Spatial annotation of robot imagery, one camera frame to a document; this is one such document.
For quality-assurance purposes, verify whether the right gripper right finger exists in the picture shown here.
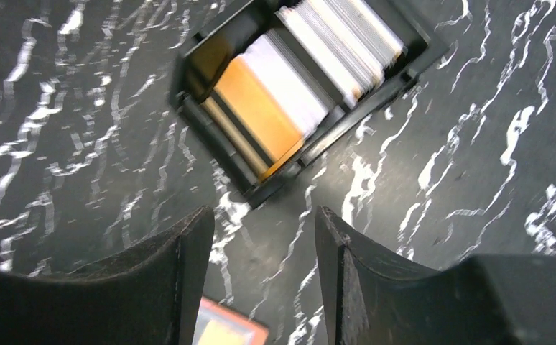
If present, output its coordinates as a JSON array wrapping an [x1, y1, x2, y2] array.
[[315, 206, 556, 344]]

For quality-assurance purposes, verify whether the black card tray box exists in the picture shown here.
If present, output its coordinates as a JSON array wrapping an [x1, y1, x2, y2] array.
[[170, 1, 448, 208]]

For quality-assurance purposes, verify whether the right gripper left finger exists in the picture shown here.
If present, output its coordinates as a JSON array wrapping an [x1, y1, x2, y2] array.
[[0, 206, 215, 344]]

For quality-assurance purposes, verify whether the gold card in tray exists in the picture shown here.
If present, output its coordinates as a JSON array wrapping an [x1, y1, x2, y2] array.
[[203, 57, 304, 181]]

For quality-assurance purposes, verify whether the grey white card stack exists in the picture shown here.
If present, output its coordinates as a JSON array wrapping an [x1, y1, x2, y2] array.
[[238, 1, 406, 139]]

